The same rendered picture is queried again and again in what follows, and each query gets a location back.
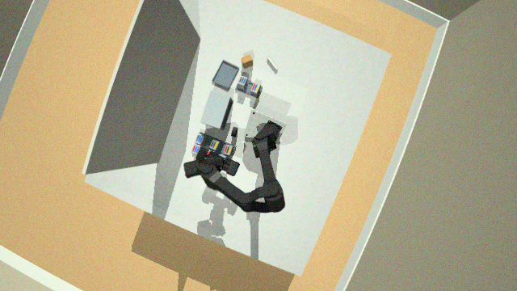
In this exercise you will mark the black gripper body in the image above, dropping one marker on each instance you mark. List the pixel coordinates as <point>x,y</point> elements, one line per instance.
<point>231,166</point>

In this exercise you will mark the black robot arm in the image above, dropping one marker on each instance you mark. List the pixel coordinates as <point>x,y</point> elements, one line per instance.
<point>263,144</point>

